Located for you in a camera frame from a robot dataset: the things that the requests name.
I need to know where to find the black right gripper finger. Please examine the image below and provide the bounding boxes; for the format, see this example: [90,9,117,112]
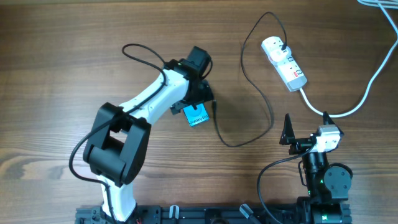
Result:
[323,111,344,136]
[279,113,295,145]

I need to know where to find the blue screen Galaxy smartphone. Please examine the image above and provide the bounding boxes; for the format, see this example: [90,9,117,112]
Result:
[183,103,210,127]

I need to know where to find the black charger cable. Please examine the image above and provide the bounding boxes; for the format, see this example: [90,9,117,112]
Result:
[211,11,289,148]

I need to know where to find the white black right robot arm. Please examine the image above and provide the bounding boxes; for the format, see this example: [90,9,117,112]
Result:
[279,112,353,224]

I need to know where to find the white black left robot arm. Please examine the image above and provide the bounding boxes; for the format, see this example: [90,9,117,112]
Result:
[83,47,213,223]

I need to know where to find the white power strip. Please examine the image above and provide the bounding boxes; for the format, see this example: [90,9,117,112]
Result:
[261,36,307,92]

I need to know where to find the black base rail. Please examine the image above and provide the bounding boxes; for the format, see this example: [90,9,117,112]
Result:
[75,203,352,224]

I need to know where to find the white power strip cord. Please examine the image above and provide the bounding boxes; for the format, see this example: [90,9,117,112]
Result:
[298,2,398,119]

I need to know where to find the white cables at corner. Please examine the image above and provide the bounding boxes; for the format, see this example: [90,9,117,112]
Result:
[357,0,398,9]

